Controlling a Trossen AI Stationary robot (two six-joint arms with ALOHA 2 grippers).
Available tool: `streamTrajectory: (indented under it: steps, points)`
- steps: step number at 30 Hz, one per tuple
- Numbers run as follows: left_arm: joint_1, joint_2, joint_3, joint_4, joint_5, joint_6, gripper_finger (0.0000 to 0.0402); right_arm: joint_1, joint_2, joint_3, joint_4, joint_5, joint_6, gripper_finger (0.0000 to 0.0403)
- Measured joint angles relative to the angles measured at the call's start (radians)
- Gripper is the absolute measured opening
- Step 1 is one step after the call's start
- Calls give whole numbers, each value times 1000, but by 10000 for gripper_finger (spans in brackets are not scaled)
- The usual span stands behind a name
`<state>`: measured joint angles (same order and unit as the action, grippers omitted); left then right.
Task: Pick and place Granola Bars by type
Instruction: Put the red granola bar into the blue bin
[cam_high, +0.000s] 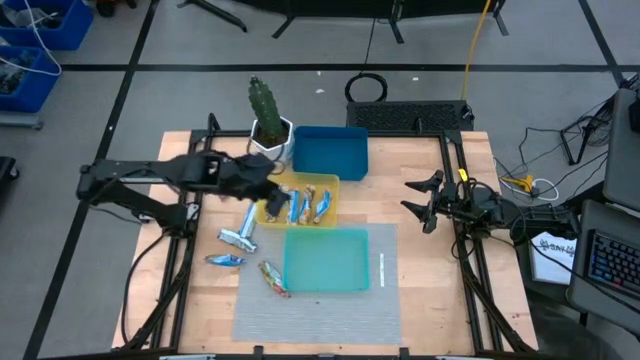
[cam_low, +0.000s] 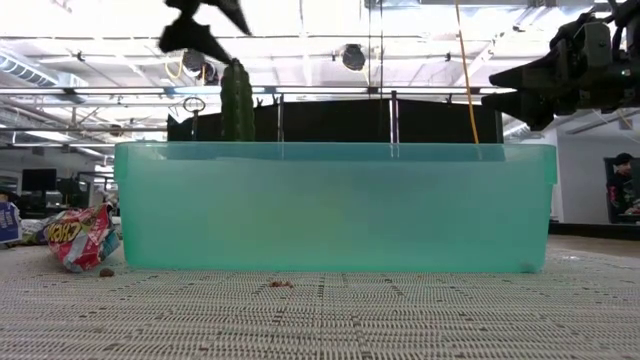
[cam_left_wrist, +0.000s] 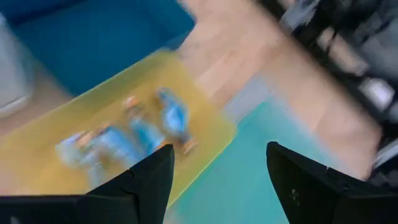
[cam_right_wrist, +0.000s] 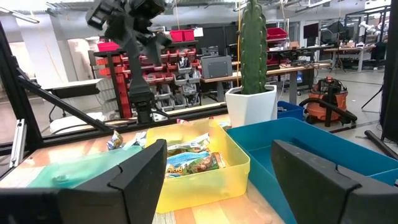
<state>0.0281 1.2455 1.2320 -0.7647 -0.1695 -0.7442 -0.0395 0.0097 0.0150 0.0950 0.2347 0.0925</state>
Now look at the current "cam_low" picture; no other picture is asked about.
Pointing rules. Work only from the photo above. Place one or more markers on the green cactus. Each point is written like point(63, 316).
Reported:
point(237, 100)

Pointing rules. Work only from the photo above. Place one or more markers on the red granola bar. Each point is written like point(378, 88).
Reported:
point(80, 240)

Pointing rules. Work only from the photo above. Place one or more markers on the dark round hanging fixture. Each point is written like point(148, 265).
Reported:
point(195, 62)
point(353, 57)

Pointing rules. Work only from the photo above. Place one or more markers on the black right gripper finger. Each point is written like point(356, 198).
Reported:
point(530, 107)
point(535, 72)

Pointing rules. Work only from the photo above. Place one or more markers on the silver crumpled granola bar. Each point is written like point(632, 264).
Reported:
point(35, 231)

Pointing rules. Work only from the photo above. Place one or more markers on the person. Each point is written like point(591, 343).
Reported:
point(622, 185)

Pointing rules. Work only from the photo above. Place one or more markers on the black backdrop panel with stands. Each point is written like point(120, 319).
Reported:
point(340, 120)

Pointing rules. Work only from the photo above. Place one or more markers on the brown crumb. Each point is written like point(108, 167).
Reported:
point(106, 272)

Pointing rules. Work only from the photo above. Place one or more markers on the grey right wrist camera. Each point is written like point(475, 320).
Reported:
point(595, 45)

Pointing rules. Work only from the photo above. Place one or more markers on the black monitor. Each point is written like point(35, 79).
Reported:
point(39, 180)

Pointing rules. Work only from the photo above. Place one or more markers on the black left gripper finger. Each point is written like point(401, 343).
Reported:
point(187, 37)
point(231, 10)

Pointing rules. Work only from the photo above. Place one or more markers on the grey air duct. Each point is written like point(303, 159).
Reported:
point(30, 70)

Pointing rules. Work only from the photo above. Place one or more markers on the grey mesh mat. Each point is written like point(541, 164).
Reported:
point(320, 320)

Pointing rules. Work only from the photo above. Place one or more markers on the teal translucent plastic bin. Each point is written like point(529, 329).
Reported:
point(330, 215)

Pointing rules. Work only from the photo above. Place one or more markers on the blue white granola bar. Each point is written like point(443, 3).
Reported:
point(9, 222)

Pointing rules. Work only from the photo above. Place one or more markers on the long light strip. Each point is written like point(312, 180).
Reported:
point(125, 90)

